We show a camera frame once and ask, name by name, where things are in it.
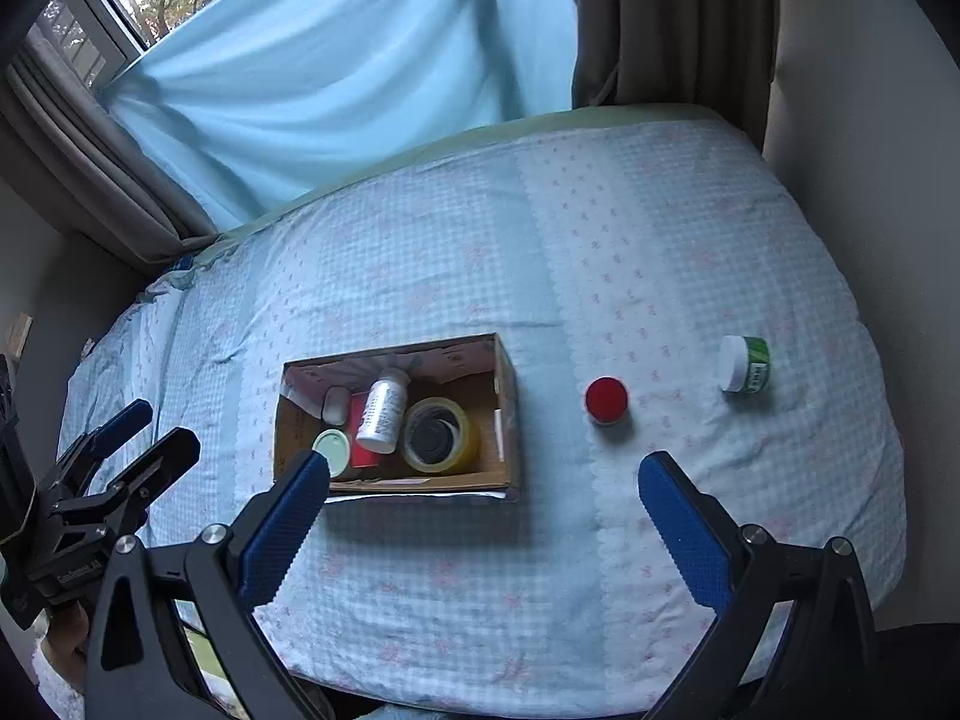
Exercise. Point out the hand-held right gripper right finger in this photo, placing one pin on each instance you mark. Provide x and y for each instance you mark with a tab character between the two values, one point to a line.
686	536

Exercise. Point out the yellow tape roll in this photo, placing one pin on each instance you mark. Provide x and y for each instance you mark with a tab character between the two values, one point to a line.
459	457

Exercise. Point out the person's left hand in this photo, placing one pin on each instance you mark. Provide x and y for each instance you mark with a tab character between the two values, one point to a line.
69	637

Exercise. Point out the jar with pale green lid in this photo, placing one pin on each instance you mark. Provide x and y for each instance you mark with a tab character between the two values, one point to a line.
335	447

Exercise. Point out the window with grey frame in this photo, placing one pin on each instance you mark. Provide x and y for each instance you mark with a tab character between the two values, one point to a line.
90	22

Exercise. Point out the small red round jar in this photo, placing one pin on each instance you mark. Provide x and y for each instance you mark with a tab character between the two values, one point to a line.
607	399

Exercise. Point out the green mattress edge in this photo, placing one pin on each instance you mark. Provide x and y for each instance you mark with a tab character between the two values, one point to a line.
450	139

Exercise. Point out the cardboard box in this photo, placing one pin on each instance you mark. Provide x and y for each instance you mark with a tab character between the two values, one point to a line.
459	384

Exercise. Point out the green jar with white lid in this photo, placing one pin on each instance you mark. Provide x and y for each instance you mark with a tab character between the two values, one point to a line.
746	365

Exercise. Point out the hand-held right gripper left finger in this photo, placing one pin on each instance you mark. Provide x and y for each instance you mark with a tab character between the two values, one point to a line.
289	521

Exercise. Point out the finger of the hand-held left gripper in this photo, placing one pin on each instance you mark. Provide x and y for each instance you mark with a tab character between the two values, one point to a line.
154	472
112	427

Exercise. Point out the white earbuds case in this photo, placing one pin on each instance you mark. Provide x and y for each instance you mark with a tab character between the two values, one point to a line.
337	405

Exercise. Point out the white pill bottle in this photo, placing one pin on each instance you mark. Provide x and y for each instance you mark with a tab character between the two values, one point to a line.
382	412

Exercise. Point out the small red box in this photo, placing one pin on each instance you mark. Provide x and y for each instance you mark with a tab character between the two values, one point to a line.
367	460

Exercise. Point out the light blue hanging cloth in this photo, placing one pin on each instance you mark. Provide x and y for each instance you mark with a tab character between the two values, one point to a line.
337	67

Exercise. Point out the light blue checked bedsheet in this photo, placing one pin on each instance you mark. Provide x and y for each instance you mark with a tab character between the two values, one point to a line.
600	255

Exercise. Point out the grey-brown curtain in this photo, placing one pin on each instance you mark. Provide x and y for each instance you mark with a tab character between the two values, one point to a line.
97	165
660	22

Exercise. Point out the small beige object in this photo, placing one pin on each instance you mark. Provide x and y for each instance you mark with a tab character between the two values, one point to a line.
16	334

